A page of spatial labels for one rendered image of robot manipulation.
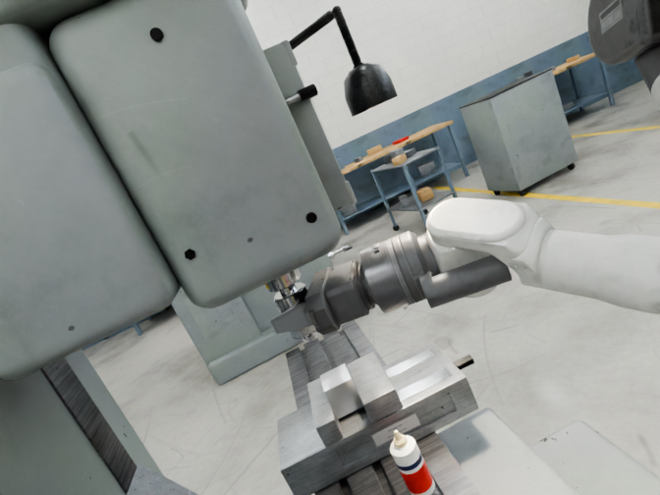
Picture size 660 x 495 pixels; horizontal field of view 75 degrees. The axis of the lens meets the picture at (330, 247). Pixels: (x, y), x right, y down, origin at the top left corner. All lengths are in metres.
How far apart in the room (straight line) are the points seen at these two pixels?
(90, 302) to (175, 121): 0.19
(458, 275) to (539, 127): 4.72
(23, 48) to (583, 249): 0.55
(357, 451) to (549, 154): 4.70
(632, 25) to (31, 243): 0.61
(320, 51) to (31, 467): 7.05
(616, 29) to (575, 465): 0.74
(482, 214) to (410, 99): 7.16
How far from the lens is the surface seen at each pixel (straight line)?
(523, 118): 5.08
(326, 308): 0.52
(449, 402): 0.81
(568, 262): 0.49
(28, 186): 0.48
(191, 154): 0.46
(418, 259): 0.51
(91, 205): 0.46
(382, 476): 0.82
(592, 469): 0.99
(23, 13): 0.50
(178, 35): 0.48
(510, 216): 0.50
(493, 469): 0.85
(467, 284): 0.50
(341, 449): 0.80
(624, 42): 0.57
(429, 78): 7.83
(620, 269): 0.47
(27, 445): 0.69
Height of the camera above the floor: 1.43
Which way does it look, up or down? 13 degrees down
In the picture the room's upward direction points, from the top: 25 degrees counter-clockwise
